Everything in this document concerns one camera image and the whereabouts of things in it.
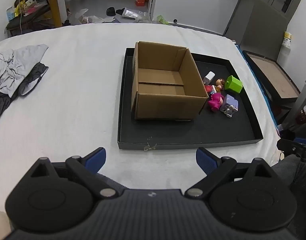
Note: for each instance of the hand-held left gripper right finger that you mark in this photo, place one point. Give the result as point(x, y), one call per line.
point(205, 160)

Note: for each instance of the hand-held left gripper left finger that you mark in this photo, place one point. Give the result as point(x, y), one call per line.
point(96, 158)

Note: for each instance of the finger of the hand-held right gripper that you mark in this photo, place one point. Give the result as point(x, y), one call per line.
point(291, 150)

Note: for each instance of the black shallow tray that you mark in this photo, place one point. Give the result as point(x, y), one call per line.
point(193, 132)

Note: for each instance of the pink toy figure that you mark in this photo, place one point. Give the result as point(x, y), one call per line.
point(215, 101)

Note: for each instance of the purple toy with white figure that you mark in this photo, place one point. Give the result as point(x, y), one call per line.
point(229, 102)

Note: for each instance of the brown cardboard box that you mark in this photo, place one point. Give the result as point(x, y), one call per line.
point(165, 105)

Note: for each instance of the red and blue toy figure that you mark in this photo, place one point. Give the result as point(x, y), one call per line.
point(208, 89)

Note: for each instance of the green cube toy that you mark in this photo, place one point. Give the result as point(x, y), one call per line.
point(233, 84)

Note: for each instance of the white charger plug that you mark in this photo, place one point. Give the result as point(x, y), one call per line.
point(209, 77)

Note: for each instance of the person's dark trousers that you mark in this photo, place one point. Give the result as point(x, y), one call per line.
point(295, 185)

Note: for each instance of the black tray with cardboard base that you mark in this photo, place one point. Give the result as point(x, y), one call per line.
point(275, 77)

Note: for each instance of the black garment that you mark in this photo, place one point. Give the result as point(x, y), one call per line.
point(0, 107)

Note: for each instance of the yellow and white pouch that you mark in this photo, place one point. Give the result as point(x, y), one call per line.
point(287, 40)

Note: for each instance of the grey cardboard sheet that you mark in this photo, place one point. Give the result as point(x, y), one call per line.
point(265, 30)

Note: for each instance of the white plastic bag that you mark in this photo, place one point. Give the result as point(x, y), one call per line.
point(95, 18)

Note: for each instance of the green plastic bag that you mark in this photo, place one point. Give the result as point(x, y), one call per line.
point(163, 20)

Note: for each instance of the black cap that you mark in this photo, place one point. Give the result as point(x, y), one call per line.
point(110, 11)

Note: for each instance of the silver foil bag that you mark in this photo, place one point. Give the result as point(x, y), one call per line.
point(130, 13)

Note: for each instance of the small black cloth item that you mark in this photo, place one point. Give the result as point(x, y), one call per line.
point(120, 11)

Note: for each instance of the grey door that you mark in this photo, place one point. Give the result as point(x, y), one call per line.
point(240, 10)

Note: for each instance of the clear plastic bag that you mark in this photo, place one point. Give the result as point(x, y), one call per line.
point(144, 16)

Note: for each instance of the yellow table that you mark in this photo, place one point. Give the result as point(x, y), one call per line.
point(54, 5)

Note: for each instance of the pile of snack packets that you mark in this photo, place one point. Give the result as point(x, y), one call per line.
point(30, 6)

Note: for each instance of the blue tissue box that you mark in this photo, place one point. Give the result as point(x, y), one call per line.
point(11, 13)

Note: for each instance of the aluminium frame post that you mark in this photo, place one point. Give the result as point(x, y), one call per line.
point(301, 97)

